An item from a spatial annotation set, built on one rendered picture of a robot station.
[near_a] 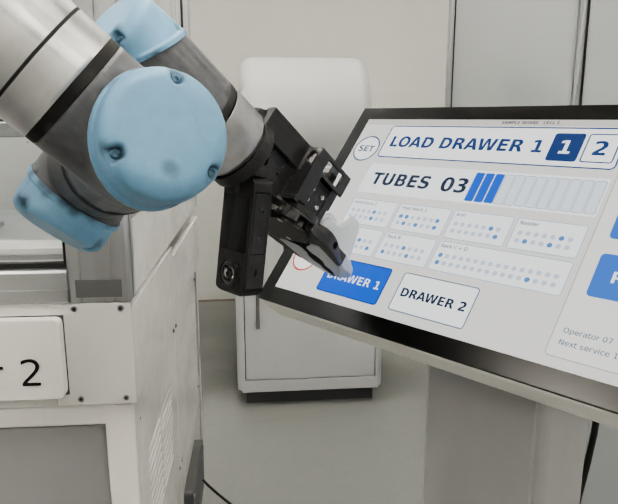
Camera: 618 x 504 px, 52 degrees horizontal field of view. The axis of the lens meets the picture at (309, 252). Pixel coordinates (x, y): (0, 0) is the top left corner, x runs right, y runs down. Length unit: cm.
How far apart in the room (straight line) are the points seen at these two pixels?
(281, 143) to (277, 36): 352
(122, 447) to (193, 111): 68
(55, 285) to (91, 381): 14
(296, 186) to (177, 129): 27
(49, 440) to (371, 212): 55
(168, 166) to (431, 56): 401
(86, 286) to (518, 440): 56
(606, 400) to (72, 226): 43
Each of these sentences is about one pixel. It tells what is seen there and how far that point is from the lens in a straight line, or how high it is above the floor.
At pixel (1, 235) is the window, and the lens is 92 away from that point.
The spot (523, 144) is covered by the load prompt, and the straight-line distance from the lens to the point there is 73.
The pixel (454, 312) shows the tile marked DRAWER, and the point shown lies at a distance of 64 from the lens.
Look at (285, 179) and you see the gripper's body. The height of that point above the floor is 113.
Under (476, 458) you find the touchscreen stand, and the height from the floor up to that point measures 80.
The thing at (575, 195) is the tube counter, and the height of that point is 111.
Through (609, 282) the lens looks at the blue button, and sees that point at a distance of 61.
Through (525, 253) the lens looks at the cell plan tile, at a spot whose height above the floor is 106.
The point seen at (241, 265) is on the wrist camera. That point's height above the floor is 105.
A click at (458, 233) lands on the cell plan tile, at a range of 69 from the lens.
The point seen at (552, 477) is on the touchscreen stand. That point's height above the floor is 80.
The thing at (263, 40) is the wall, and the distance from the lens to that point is 410.
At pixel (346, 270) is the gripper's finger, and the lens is 68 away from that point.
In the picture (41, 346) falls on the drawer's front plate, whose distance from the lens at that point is 90.
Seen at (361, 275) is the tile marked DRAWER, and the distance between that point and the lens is 72.
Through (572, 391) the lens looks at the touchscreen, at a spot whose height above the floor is 97.
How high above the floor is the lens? 118
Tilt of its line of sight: 12 degrees down
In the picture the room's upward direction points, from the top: straight up
